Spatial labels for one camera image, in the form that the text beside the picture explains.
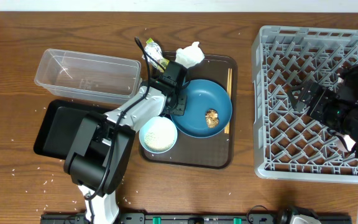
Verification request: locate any wooden chopstick left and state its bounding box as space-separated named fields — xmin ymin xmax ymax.
xmin=224 ymin=68 xmax=231 ymax=134

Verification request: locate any black rectangular tray bin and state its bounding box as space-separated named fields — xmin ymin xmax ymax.
xmin=34 ymin=100 xmax=109 ymax=159

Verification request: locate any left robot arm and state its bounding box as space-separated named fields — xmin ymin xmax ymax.
xmin=63 ymin=61 xmax=187 ymax=223

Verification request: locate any dark brown serving tray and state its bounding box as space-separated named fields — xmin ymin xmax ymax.
xmin=139 ymin=55 xmax=237 ymax=169

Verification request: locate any blue plate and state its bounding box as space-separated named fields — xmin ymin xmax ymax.
xmin=171 ymin=79 xmax=232 ymax=138

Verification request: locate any yellow silver snack wrapper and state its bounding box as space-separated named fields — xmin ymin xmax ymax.
xmin=144 ymin=38 xmax=169 ymax=72

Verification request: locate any light blue rice bowl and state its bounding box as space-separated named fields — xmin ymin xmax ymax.
xmin=139 ymin=116 xmax=178 ymax=154

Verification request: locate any clear plastic container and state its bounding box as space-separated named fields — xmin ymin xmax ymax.
xmin=34 ymin=49 xmax=142 ymax=105

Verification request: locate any pink white cup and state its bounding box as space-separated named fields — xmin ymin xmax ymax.
xmin=336 ymin=134 xmax=356 ymax=152

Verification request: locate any brown food scrap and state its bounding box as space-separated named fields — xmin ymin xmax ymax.
xmin=205 ymin=109 xmax=219 ymax=128

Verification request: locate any wooden chopstick right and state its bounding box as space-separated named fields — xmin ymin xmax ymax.
xmin=225 ymin=68 xmax=232 ymax=134

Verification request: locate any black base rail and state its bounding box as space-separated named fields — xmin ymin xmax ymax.
xmin=40 ymin=205 xmax=352 ymax=224

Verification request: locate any crumpled white napkin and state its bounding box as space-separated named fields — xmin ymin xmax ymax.
xmin=175 ymin=42 xmax=204 ymax=68

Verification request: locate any wooden chopstick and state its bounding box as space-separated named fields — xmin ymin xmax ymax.
xmin=225 ymin=68 xmax=232 ymax=134
xmin=224 ymin=68 xmax=231 ymax=134

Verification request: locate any grey dishwasher rack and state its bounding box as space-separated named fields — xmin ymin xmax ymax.
xmin=252 ymin=26 xmax=358 ymax=184

